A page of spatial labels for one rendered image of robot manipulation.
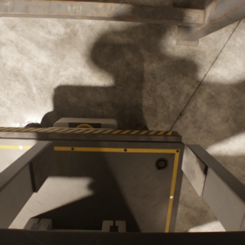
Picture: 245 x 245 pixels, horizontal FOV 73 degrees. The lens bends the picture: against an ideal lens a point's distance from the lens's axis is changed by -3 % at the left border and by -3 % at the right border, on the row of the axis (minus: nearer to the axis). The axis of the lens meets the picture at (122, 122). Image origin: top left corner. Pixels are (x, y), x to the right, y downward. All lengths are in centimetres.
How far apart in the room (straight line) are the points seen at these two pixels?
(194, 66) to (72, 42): 55
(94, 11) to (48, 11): 14
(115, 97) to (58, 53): 32
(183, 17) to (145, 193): 57
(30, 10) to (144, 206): 73
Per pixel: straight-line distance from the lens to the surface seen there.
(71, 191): 63
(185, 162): 17
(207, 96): 90
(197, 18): 65
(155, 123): 85
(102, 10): 61
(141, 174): 57
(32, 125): 81
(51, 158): 17
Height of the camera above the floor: 80
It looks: 75 degrees down
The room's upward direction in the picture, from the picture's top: 178 degrees clockwise
